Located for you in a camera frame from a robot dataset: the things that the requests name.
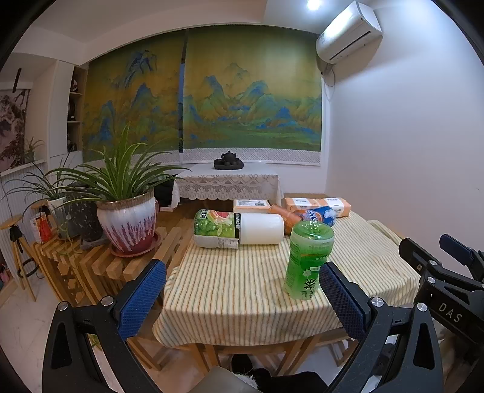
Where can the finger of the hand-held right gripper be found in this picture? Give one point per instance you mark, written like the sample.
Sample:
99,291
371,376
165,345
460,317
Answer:
457,249
416,257

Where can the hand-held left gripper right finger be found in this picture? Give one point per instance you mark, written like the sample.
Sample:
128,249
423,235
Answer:
342,298

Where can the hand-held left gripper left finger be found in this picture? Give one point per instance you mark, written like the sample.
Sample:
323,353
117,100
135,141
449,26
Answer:
141,298

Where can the green tea bottle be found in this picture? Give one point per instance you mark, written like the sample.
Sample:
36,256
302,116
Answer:
302,264

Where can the red plant saucer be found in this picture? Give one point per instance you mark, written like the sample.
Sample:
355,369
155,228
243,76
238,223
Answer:
151,245

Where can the slatted wooden bench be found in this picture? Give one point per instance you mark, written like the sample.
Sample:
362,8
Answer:
94,264

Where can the spider plant in purple-white pot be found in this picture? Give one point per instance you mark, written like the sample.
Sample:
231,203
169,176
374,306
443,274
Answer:
128,219

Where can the wooden table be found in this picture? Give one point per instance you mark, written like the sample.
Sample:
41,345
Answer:
206,355

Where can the blue label bottle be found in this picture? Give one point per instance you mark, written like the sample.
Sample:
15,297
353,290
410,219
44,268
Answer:
321,215

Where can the orange tissue pack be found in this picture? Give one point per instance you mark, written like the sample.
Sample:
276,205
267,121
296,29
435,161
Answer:
332,206

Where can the striped yellow tablecloth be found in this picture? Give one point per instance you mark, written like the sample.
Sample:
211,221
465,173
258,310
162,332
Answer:
234,287

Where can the plant in black pot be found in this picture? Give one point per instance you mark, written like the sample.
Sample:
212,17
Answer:
89,219

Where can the orange bottle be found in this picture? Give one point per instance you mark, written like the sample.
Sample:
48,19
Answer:
281,212

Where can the white bottle with green label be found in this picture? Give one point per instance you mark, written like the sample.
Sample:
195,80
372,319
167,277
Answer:
261,228

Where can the plant in white-green pot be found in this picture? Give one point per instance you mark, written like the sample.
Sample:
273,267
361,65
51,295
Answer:
60,215

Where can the red white carton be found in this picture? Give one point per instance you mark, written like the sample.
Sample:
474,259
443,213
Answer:
42,228

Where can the white orange box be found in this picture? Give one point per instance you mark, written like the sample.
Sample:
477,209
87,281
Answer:
251,206

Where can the wooden stool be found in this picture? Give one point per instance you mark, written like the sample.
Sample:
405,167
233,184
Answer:
15,249

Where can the white lace tablecloth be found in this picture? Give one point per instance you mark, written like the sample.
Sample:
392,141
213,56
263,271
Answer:
230,185

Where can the dark tea tray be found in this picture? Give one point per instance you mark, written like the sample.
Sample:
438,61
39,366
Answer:
228,165

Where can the dark teapot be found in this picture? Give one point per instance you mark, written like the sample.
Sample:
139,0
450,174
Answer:
228,155

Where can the small potted plant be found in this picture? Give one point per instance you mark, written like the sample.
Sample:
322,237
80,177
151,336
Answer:
32,151

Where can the wooden shelf cabinet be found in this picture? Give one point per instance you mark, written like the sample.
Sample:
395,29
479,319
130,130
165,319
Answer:
75,109

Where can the narrow landscape roller blind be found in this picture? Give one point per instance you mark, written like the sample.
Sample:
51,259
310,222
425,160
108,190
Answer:
132,98

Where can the wide landscape roller blind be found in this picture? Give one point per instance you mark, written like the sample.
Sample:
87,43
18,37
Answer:
257,90

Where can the white air conditioner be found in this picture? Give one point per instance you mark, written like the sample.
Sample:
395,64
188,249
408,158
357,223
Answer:
348,32

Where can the ceiling light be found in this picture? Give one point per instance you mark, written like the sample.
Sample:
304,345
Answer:
314,3

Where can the wall scroll painting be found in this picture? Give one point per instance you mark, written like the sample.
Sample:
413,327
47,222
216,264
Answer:
13,128

